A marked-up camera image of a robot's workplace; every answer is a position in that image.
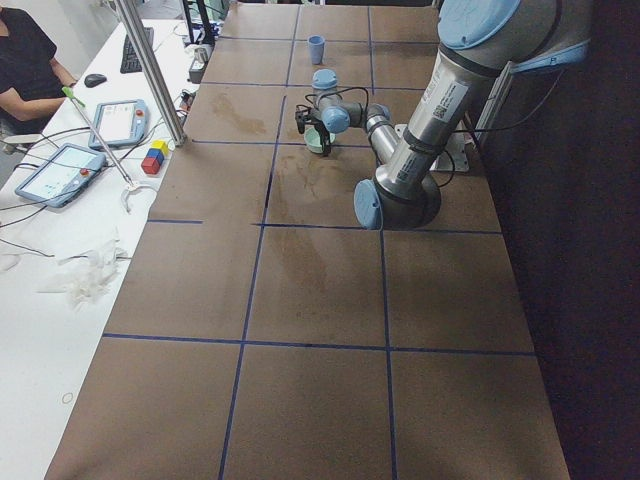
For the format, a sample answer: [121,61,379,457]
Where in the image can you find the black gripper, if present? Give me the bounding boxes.
[294,104,332,157]

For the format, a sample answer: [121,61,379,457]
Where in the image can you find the green bowl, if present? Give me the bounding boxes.
[303,127,336,155]

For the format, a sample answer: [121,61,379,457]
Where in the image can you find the blue plastic cup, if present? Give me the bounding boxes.
[307,35,325,65]

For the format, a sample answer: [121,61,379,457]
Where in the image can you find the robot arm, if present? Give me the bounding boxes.
[295,1,593,230]

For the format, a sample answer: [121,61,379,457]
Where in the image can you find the metal cylinder weight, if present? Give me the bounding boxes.
[194,45,211,64]

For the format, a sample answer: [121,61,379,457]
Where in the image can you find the red blue yellow blocks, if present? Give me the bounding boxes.
[141,140,169,175]

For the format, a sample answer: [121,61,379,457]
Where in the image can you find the far teach pendant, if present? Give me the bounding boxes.
[93,99,148,149]

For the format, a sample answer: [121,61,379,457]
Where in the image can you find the teach pendant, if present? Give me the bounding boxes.
[93,99,148,149]
[15,143,107,208]

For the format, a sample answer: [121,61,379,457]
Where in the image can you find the black keyboard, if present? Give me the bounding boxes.
[120,27,154,74]

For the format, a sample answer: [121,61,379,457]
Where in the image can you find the black computer mouse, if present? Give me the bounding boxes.
[84,73,107,88]

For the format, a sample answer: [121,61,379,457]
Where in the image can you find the grabber reach tool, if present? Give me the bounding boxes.
[62,86,139,192]

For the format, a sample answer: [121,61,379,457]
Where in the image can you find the near teach pendant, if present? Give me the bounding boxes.
[15,143,107,208]

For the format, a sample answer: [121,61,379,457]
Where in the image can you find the crumpled white tissues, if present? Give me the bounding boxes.
[36,227,130,309]

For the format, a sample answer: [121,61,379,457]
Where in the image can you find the seated person black shirt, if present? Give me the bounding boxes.
[1,7,77,134]

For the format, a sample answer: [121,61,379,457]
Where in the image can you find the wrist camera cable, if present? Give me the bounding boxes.
[305,86,374,119]

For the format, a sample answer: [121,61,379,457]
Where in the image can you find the aluminium frame post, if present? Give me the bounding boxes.
[115,0,187,147]

